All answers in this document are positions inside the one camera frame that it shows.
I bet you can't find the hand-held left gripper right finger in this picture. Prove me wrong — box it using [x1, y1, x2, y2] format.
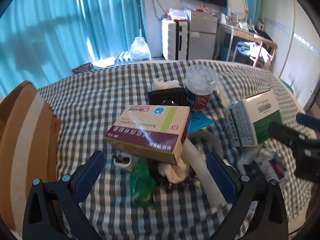
[205, 151, 289, 240]

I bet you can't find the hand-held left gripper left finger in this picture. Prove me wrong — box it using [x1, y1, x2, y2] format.
[22, 150, 107, 240]

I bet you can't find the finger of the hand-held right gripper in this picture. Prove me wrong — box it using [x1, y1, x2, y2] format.
[296, 113, 320, 133]
[269, 122, 307, 147]

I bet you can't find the white tape roll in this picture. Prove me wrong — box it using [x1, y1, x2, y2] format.
[184, 130, 227, 205]

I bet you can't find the green white medicine box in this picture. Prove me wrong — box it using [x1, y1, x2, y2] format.
[225, 89, 282, 147]

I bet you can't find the blue white plastic packet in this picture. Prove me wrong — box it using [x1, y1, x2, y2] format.
[240, 146, 292, 189]

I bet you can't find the green packet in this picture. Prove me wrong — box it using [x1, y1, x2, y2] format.
[130, 157, 157, 203]

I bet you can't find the brown cardboard box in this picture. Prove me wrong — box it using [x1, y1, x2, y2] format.
[0, 80, 62, 233]

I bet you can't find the maroon beige medicine box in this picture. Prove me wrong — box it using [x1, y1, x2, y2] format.
[104, 105, 192, 165]

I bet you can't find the black box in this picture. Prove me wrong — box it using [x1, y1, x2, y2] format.
[147, 87, 188, 107]

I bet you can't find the grey white checked cloth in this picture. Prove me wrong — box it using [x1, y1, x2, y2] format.
[37, 59, 308, 240]

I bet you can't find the wooden chair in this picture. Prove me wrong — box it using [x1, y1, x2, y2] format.
[234, 36, 278, 70]

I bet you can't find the clear cotton swab jar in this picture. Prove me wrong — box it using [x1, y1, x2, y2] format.
[184, 64, 218, 112]

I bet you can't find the dark patterned bag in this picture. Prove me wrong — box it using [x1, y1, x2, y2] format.
[71, 62, 94, 75]

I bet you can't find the wooden desk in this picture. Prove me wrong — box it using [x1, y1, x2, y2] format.
[217, 21, 278, 68]

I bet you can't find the white crumpled tissue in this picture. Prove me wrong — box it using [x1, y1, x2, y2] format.
[152, 76, 180, 90]

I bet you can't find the pack of water bottles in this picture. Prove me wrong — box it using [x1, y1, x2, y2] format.
[114, 51, 132, 65]

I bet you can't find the grey fridge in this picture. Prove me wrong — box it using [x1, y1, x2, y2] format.
[188, 11, 218, 61]

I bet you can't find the teal curtain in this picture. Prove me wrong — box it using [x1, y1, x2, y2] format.
[0, 0, 144, 95]
[232, 0, 265, 28]

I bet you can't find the large clear water jug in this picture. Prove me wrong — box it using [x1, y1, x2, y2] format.
[129, 37, 152, 62]

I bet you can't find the oval table mirror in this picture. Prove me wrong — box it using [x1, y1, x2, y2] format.
[229, 0, 248, 20]

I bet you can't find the white suitcase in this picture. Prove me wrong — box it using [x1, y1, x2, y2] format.
[161, 19, 189, 60]

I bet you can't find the pile of plastic bags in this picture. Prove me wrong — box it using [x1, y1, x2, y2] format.
[167, 7, 189, 22]

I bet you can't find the upright mop pole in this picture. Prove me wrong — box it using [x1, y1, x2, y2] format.
[136, 0, 143, 39]

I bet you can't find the black wall cable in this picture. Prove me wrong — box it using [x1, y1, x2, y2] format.
[152, 0, 163, 22]

